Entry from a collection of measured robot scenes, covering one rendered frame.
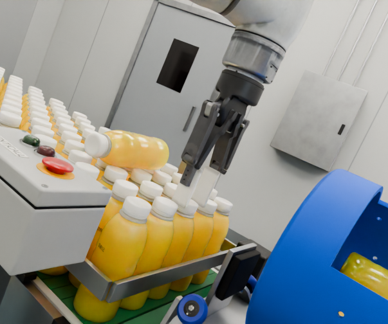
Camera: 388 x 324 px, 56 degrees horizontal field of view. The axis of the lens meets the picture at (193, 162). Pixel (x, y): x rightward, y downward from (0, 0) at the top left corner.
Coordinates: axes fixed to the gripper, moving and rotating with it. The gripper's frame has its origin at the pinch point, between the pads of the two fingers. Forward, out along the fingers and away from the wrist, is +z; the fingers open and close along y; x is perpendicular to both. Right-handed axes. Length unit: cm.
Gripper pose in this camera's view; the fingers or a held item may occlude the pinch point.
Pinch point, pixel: (195, 188)
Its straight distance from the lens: 62.6
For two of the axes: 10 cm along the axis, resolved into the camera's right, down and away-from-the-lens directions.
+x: -7.6, -4.1, 5.0
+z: -3.9, 9.1, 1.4
